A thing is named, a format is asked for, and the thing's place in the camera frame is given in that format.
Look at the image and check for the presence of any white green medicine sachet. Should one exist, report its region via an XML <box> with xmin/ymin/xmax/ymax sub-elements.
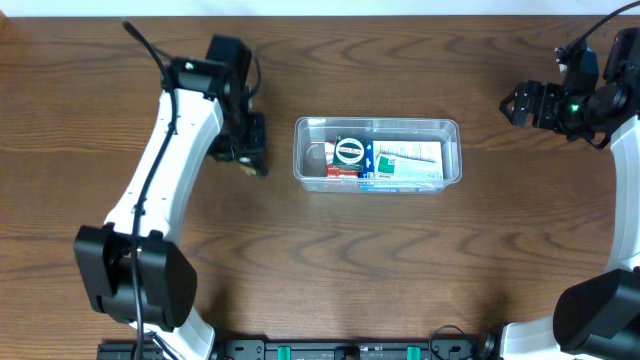
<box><xmin>374</xmin><ymin>154</ymin><xmax>443</xmax><ymax>181</ymax></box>

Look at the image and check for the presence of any red Panadol box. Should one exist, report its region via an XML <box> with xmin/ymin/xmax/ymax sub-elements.
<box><xmin>324</xmin><ymin>142</ymin><xmax>359</xmax><ymax>178</ymax></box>

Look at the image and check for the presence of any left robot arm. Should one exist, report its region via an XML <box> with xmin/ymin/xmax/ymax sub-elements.
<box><xmin>73</xmin><ymin>28</ymin><xmax>268</xmax><ymax>359</ymax></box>

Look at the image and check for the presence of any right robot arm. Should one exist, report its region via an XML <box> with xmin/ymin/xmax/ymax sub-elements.
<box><xmin>497</xmin><ymin>28</ymin><xmax>639</xmax><ymax>359</ymax></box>

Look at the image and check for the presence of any dark bottle white cap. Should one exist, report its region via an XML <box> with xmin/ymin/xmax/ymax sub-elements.
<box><xmin>238</xmin><ymin>155</ymin><xmax>269</xmax><ymax>177</ymax></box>

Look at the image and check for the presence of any clear plastic container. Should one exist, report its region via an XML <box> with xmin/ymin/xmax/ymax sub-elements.
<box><xmin>293</xmin><ymin>117</ymin><xmax>462</xmax><ymax>193</ymax></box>

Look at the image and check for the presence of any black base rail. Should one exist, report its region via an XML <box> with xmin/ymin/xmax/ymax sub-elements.
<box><xmin>96</xmin><ymin>324</ymin><xmax>501</xmax><ymax>360</ymax></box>

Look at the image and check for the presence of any dark green square box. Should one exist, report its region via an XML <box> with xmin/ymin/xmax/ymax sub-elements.
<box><xmin>332</xmin><ymin>135</ymin><xmax>366</xmax><ymax>171</ymax></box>

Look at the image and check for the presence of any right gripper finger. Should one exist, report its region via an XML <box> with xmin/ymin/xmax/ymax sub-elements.
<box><xmin>499</xmin><ymin>81</ymin><xmax>528</xmax><ymax>113</ymax></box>
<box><xmin>504</xmin><ymin>107</ymin><xmax>529</xmax><ymax>128</ymax></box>

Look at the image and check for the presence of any blue fever patch box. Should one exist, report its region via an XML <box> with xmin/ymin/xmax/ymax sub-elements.
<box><xmin>359</xmin><ymin>141</ymin><xmax>444</xmax><ymax>193</ymax></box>

